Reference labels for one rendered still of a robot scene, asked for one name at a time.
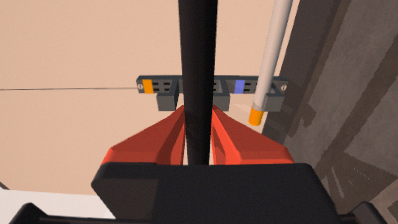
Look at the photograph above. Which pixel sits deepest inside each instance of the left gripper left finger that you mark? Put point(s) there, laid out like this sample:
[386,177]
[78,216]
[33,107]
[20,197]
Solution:
[154,144]

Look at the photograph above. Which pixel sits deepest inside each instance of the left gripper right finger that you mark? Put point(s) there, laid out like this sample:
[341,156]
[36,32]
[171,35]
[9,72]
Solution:
[243,145]

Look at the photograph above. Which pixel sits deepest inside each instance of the black metal bar with green ends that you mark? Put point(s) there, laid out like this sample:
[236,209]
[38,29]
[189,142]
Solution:
[198,29]

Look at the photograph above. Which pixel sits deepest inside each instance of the grey metal bar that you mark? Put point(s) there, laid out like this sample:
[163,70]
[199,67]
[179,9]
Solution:
[277,28]

